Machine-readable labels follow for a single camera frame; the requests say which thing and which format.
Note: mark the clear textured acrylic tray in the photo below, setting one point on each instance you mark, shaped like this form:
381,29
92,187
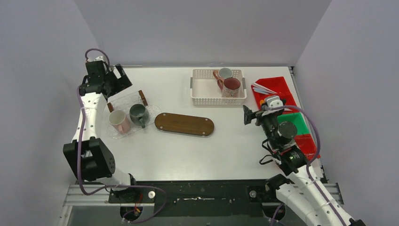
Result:
153,112

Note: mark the pink mug white inside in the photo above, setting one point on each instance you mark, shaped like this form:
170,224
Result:
119,121

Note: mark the wooden acrylic toothbrush holder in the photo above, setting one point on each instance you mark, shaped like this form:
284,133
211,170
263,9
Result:
125,102

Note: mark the red plastic organizer tray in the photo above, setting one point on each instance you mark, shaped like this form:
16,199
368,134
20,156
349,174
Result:
278,84

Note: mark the brown oval wooden tray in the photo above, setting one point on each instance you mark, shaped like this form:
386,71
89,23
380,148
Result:
184,124

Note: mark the green plastic tray insert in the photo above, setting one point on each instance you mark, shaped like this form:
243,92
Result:
297,120

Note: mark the white perforated plastic basket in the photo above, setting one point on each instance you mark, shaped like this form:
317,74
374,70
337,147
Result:
205,92

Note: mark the pink ghost pattern mug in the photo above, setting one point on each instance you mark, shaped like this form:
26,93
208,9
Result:
229,87

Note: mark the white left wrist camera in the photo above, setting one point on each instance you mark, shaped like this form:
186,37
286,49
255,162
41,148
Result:
98,58

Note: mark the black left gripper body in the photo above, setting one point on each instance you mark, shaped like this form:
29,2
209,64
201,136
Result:
116,82

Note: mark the orange-pink mug white inside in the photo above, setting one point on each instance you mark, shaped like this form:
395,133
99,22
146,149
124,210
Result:
221,75

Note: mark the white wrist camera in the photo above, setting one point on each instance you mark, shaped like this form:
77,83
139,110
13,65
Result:
98,58
272,102

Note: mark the white blue toothbrush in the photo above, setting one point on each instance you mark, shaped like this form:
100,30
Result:
261,91

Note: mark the grey-green ceramic mug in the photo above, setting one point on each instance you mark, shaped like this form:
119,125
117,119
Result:
139,115

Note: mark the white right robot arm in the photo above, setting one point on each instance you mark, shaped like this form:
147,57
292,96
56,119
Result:
298,187

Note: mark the white pink toothbrush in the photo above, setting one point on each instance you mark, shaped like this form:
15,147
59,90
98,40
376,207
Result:
256,85

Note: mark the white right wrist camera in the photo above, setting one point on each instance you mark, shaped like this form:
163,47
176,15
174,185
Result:
272,102

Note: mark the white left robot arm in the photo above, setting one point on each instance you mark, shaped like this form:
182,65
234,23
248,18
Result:
88,156

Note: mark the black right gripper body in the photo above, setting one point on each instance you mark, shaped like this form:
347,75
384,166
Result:
269,122

